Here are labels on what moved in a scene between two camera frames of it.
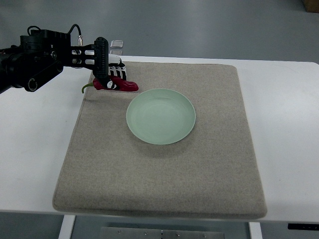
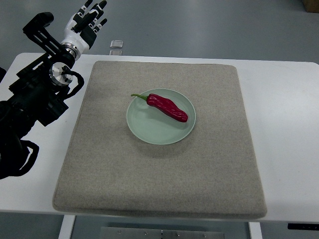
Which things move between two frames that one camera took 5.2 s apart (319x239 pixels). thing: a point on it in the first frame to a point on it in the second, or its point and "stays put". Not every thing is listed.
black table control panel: [303, 226] stays put
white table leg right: [255, 229] stays put
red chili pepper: [114, 83] to [165, 106]
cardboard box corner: [312, 6] stays put
